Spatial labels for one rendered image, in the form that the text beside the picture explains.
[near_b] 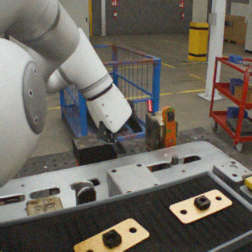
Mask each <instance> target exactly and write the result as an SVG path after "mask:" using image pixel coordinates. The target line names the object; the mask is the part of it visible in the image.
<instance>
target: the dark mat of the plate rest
mask: <svg viewBox="0 0 252 252"><path fill-rule="evenodd" d="M212 190H218V191H219V192H220V193H222V194H223V195H224V196H226V197H227V198H228V199H229V200H230V201H231V202H232V204H231V206H230V207H227V208H226V209H223V210H221V211H219V212H216V213H213V214H212V215H209V216H206V217H204V218H202V219H199V220H196V221H194V222H191V223H189V224H182V223H181V222H180V221H179V220H178V219H177V217H176V216H174V214H172V211H170V206H171V205H174V204H176V203H179V202H182V201H185V200H189V199H191V198H194V197H196V196H200V195H202V194H205V193H208V192H209V191H212ZM127 219H134V220H135V221H136V222H137V223H138V224H139V225H141V226H142V227H143V228H144V229H145V230H146V231H147V232H148V233H149V237H148V238H147V239H146V240H143V241H142V242H141V243H139V244H138V245H135V246H134V247H132V248H130V249H128V250H126V251H125V252H206V251H208V250H211V249H212V248H215V247H217V246H219V245H222V244H223V243H226V242H228V241H230V240H232V239H234V238H237V237H238V236H241V235H242V234H245V233H247V232H249V231H251V230H252V213H251V212H250V210H248V209H247V208H246V207H245V206H244V205H242V204H241V203H240V202H239V201H238V200H237V199H236V198H234V197H233V196H232V195H231V194H229V193H228V192H227V191H226V190H224V188H223V187H221V186H220V185H219V184H217V183H216V182H215V181H214V180H213V179H211V177H210V176H209V175H207V176H204V177H200V178H196V179H193V180H189V181H187V182H185V183H182V184H178V185H174V186H171V187H168V188H164V189H161V190H156V191H154V192H149V193H147V194H142V195H139V196H135V197H132V198H128V199H124V200H121V201H114V202H111V203H107V204H104V205H100V206H97V207H91V208H88V209H84V210H81V211H75V212H72V213H66V214H63V215H59V216H58V215H57V216H54V217H48V218H45V219H39V220H33V221H31V222H26V223H22V224H15V225H12V226H6V227H2V228H0V251H6V252H75V251H74V246H75V245H77V244H78V243H81V242H83V241H85V240H87V239H89V238H91V237H93V236H95V235H97V234H99V233H101V232H103V231H105V230H108V229H109V228H111V227H113V226H116V225H118V224H119V223H121V222H123V221H125V220H127Z"/></svg>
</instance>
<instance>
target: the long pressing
mask: <svg viewBox="0 0 252 252"><path fill-rule="evenodd" d="M165 155H166V156H165ZM173 155H176V156H178V160H180V159H184V158H189V157H190V156H198V157H199V158H200V160H197V161H193V162H189V163H185V164H180V163H178V165H171V164H170V162H171V157H172V156H173ZM226 159H233V158H231V157H230V156H228V155H226V154H225V153H224V152H222V151H221V150H219V149H218V148H217V147H216V146H214V145H212V144H210V143H208V142H204V141H195V142H190V143H187V144H181V145H178V146H172V147H168V148H163V149H160V150H154V151H151V152H144V153H141V154H135V155H132V156H126V157H121V158H117V159H111V160H108V161H102V162H98V163H93V164H89V165H84V166H80V167H72V168H69V169H63V170H59V171H55V172H51V173H50V172H48V173H43V174H40V175H34V176H33V175H32V176H28V177H24V178H16V179H13V180H9V181H8V183H6V184H5V185H4V186H3V187H2V188H0V200H1V199H3V198H9V197H13V196H14V197H15V196H19V195H23V196H24V197H25V200H24V201H23V202H18V203H12V204H9V205H8V204H6V205H3V206H2V205H1V206H0V221H1V222H2V221H7V220H12V219H18V218H20V217H26V216H27V211H26V210H25V209H26V203H27V202H28V200H32V199H31V196H30V194H32V193H34V192H38V191H44V190H48V189H51V188H54V189H55V188H57V189H59V192H60V193H59V194H57V195H54V196H56V197H59V198H60V199H61V201H62V204H63V207H64V208H66V207H73V206H76V204H75V190H72V188H71V185H73V184H78V183H80V182H82V181H85V180H94V179H96V180H98V181H99V183H100V184H99V185H97V186H94V188H95V190H96V200H101V199H106V198H109V193H108V171H109V170H110V169H114V168H118V167H123V166H127V165H132V164H135V163H143V164H144V165H145V166H146V167H152V166H155V165H159V164H163V163H166V164H168V165H169V166H170V167H171V168H168V169H164V170H160V171H156V172H153V173H151V174H153V176H155V178H156V179H158V180H159V181H160V183H161V184H162V183H165V182H170V181H172V180H177V179H181V178H184V177H189V176H191V175H195V174H198V173H201V172H203V171H207V170H209V171H211V172H213V164H214V163H216V162H219V161H223V160H226ZM182 171H184V172H182ZM22 185H24V186H23V187H22Z"/></svg>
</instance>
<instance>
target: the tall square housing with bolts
mask: <svg viewBox="0 0 252 252"><path fill-rule="evenodd" d="M158 184H161V183H160V181H159V180H158V179H156V178H155V176H153V174H151V172H150V171H149V169H148V168H147V167H146V166H145V165H144V164H143V163H135V164H132V165H127V166H123V167H118V168H114V169H110V170H109V171H108V193H109V198H111V197H114V196H118V195H122V194H126V193H129V192H132V191H135V190H140V189H143V188H147V187H151V186H155V185H158Z"/></svg>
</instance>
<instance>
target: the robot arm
mask: <svg viewBox="0 0 252 252"><path fill-rule="evenodd" d="M3 32H6V33H7V34H9V35H11V37H13V38H15V39H16V40H18V41H19V42H21V43H22V44H23V45H25V46H27V47H28V50H27V52H26V51H25V50H23V48H21V47H19V46H18V45H17V44H15V43H13V42H11V41H9V40H8V41H7V40H6V39H1V38H0V188H2V187H3V186H4V185H5V184H6V183H8V181H9V180H11V178H12V177H13V176H14V175H15V174H17V172H18V171H19V170H20V169H21V167H23V166H24V164H25V162H26V161H27V160H28V159H29V158H30V156H31V154H32V153H33V151H34V149H35V147H36V145H37V143H38V142H39V140H40V137H41V134H42V132H43V128H44V125H45V122H46V116H47V105H48V104H49V103H48V98H47V93H57V92H58V91H61V90H62V89H64V88H66V87H67V86H69V85H71V84H74V85H75V86H76V87H77V89H78V91H79V92H80V93H81V94H82V96H83V98H86V99H87V100H88V101H87V102H86V103H87V107H88V109H89V111H90V114H91V116H92V119H93V121H94V123H95V125H96V126H97V128H98V131H97V135H96V139H97V140H99V141H101V142H103V143H106V144H111V145H112V147H113V148H114V149H115V151H116V152H117V153H118V154H126V153H127V150H126V148H125V147H124V145H123V143H122V142H121V141H120V140H118V137H117V132H118V131H119V129H120V128H121V127H122V126H123V124H124V123H125V122H126V121H127V120H129V121H128V124H129V125H130V127H131V129H132V130H133V132H134V133H139V132H143V128H142V127H141V125H140V123H139V122H138V120H137V115H136V109H135V105H134V101H133V100H126V99H125V97H124V96H123V95H122V93H121V91H120V90H119V89H118V88H117V87H116V86H115V85H114V84H113V83H112V81H113V80H112V78H111V76H110V75H109V73H108V72H107V70H106V69H105V67H104V65H103V63H102V62H101V61H100V59H99V57H98V56H97V54H96V52H95V50H94V49H93V46H92V45H91V44H90V43H89V40H88V39H87V36H86V35H85V34H84V33H83V30H82V29H81V28H77V26H76V25H75V23H74V21H73V20H72V19H71V18H70V15H68V13H67V12H66V10H64V8H63V6H62V5H61V4H60V2H59V1H58V0H0V34H2V33H3ZM105 134H106V137H105V136H104V135H105ZM111 134H112V138H111Z"/></svg>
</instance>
